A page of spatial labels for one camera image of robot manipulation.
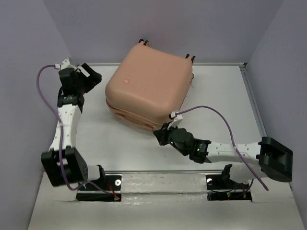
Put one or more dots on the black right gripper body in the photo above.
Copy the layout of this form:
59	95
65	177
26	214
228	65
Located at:
171	142

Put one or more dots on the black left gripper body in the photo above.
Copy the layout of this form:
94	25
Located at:
79	86

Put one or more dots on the pink hard-shell suitcase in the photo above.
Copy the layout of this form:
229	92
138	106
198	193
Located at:
148	85

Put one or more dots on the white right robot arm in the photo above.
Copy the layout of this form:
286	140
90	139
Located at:
265	159

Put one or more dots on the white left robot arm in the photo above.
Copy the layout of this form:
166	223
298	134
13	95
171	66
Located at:
63	163

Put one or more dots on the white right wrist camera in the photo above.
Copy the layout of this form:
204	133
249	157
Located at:
175	119

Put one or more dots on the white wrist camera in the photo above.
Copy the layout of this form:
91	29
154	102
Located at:
175	119
66	63

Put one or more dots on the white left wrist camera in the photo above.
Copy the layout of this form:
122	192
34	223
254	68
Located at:
66	63

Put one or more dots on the aluminium table rail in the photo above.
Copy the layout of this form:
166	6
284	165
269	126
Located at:
167	171

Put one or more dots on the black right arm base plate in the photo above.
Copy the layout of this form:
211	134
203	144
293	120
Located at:
219	190

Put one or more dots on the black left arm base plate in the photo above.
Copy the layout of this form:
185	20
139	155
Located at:
108	190

